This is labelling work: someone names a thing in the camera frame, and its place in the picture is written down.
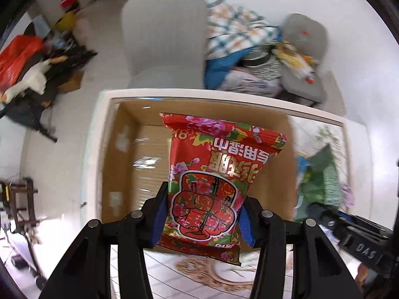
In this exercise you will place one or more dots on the green patterned packet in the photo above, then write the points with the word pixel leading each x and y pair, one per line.
pixel 321 183

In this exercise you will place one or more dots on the yellow snack packets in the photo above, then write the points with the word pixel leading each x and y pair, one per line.
pixel 296 59

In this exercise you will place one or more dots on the grey cushioned chair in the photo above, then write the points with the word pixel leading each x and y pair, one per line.
pixel 307 56

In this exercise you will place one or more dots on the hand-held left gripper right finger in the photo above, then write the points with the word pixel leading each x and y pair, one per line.
pixel 247 224

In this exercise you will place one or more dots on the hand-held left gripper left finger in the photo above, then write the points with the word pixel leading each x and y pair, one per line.
pixel 158 218

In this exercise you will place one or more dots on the light grey armchair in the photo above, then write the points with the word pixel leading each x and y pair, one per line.
pixel 163 37

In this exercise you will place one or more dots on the plaid blanket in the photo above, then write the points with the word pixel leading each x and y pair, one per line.
pixel 232 28

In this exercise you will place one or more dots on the red floral wet wipes pack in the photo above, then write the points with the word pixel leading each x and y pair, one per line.
pixel 208 183

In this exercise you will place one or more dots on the white goose plush toy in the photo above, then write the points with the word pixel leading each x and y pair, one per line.
pixel 29 79

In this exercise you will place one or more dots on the blue cloth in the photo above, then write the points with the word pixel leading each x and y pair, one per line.
pixel 224 65

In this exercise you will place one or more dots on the red plastic bag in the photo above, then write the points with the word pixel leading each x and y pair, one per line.
pixel 17 57

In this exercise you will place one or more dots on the brown cardboard box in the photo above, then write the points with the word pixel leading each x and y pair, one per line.
pixel 137 162

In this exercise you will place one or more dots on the pile of dark clothes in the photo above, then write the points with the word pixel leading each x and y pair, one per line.
pixel 46 81

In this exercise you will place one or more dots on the yellow bag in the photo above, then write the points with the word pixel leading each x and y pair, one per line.
pixel 67 21

